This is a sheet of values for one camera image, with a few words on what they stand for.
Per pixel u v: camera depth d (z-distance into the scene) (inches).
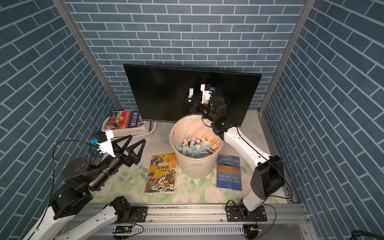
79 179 15.2
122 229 28.2
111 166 18.7
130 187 32.5
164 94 49.8
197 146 33.3
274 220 26.9
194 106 26.9
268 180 17.1
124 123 38.1
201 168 34.0
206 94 26.2
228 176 33.9
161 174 33.7
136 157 19.5
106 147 18.2
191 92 28.4
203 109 25.4
